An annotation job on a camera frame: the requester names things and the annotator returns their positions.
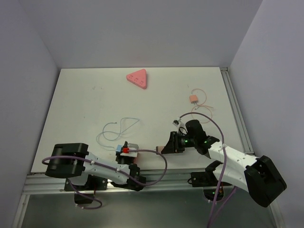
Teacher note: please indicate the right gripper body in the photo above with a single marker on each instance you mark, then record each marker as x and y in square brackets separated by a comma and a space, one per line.
[185, 141]

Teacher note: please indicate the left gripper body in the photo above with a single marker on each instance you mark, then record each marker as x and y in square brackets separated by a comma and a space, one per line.
[122, 160]

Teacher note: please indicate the brown pink charger plug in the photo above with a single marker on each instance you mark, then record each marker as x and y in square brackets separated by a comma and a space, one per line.
[159, 148]

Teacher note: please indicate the light blue charger plug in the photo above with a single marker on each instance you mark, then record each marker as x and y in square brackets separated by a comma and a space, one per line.
[118, 148]

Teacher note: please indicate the orange pink charger plug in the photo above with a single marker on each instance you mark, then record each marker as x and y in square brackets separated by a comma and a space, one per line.
[193, 99]

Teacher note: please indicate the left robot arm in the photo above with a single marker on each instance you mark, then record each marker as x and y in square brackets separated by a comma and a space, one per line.
[73, 161]

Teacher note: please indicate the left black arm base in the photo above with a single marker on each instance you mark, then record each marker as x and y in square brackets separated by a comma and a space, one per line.
[91, 183]

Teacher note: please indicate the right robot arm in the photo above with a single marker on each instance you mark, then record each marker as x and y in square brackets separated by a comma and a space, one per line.
[258, 176]

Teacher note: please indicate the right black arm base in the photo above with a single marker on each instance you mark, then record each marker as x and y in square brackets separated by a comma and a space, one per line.
[206, 180]

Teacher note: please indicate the pink triangular power strip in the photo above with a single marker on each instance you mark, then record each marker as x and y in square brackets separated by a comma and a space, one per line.
[138, 78]

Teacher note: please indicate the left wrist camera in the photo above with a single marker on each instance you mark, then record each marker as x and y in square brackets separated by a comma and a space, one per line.
[133, 150]

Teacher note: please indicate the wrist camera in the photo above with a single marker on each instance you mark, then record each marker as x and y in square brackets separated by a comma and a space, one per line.
[133, 150]
[180, 125]

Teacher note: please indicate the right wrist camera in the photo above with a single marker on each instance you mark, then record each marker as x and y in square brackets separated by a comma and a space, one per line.
[180, 125]

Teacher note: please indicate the aluminium front rail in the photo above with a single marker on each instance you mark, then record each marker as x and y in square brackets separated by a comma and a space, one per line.
[39, 184]

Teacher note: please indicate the aluminium rail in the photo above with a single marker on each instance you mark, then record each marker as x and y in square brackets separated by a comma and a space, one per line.
[39, 184]
[245, 140]

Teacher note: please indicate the aluminium right rail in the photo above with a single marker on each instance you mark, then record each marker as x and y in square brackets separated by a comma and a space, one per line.
[245, 140]

